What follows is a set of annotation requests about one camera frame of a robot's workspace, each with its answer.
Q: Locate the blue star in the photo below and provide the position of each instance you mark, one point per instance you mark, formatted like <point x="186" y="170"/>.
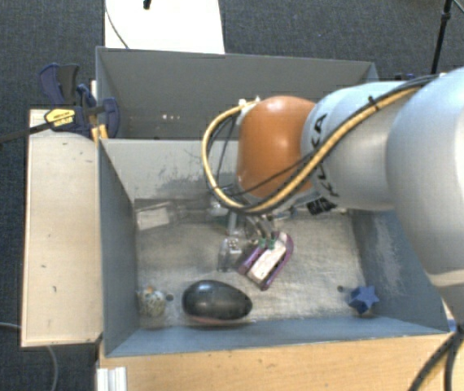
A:
<point x="363" y="299"/>

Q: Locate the pale wood board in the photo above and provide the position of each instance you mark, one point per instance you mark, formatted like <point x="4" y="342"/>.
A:
<point x="61" y="238"/>

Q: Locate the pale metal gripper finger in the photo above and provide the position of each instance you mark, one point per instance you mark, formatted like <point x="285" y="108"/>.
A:
<point x="229" y="255"/>

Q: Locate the purple and white box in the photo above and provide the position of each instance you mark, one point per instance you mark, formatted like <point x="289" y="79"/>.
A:
<point x="266" y="264"/>

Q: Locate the black egg-shaped object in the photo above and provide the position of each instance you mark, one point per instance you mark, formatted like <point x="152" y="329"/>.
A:
<point x="215" y="301"/>

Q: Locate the black cylinder on white bracket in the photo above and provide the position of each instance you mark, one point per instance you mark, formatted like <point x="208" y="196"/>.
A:
<point x="320" y="207"/>

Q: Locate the grey metal bin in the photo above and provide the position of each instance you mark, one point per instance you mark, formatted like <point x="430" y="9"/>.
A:
<point x="167" y="96"/>

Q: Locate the clear plastic bottle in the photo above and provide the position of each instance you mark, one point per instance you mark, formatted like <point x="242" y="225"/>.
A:
<point x="154" y="215"/>

